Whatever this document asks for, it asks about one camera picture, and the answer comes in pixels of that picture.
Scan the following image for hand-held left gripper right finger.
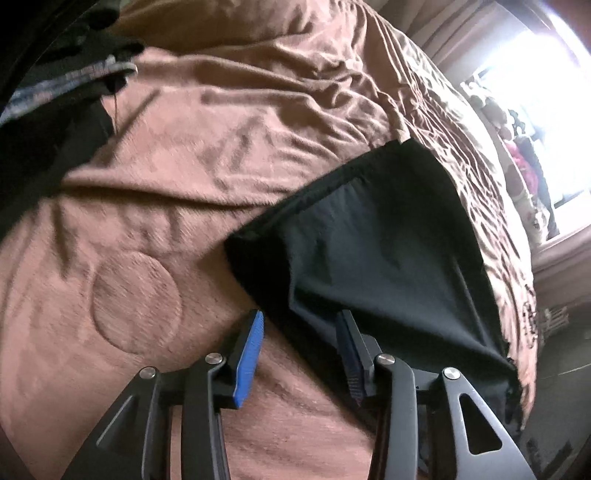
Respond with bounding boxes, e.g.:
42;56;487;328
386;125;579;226
336;310;539;480

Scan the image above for bright window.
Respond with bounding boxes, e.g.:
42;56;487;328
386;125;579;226
475;18;591;208

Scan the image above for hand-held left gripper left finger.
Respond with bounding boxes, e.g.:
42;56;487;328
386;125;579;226
60;309;266;480

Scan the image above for dark plaid cloth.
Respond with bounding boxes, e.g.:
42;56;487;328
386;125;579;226
0;28;144;227

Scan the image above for black pants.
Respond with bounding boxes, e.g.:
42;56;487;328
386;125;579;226
224;138;525;476

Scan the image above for pile of clothes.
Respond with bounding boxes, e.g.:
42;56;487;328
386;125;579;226
462;78;561;241

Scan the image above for brown bed blanket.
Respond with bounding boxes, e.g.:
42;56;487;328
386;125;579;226
0;0;541;480

